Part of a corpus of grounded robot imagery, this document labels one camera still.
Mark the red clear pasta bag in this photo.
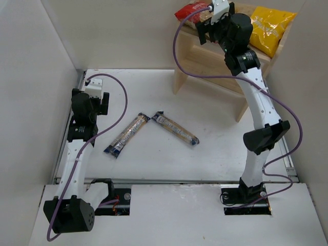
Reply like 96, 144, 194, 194
174, 1, 213, 30

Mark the blue spaghetti packet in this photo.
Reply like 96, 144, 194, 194
104, 113, 150, 158
151, 111, 200, 146

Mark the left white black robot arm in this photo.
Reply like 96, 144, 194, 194
43, 89, 113, 235

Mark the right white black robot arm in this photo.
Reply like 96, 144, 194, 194
196, 1, 290, 205

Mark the wooden two-tier shelf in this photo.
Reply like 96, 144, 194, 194
173, 3, 293, 122

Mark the solid yellow pasta bag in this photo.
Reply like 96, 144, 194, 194
250, 6, 297, 58

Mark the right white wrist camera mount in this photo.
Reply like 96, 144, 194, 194
210, 0, 230, 25

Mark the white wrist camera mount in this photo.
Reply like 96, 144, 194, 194
83, 78, 103, 99
210, 0, 230, 25

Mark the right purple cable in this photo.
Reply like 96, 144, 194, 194
173, 6, 303, 210

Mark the purple cable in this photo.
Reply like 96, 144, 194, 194
47, 73, 128, 242
173, 6, 303, 210

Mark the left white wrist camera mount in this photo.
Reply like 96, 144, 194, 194
83, 78, 103, 99

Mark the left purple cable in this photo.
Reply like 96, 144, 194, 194
47, 73, 128, 242

